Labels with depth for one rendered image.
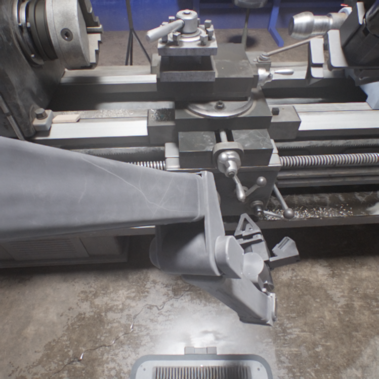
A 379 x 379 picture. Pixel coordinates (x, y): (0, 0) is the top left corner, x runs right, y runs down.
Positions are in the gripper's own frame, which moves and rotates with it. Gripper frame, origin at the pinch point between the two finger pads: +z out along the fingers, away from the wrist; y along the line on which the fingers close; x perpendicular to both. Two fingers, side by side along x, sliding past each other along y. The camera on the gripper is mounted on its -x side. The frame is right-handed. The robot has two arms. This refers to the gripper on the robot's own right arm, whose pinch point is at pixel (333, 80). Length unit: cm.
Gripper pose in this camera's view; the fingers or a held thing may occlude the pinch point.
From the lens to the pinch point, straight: 63.5
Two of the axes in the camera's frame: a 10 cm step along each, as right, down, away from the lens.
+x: 0.0, 9.8, -1.8
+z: 0.0, 1.8, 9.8
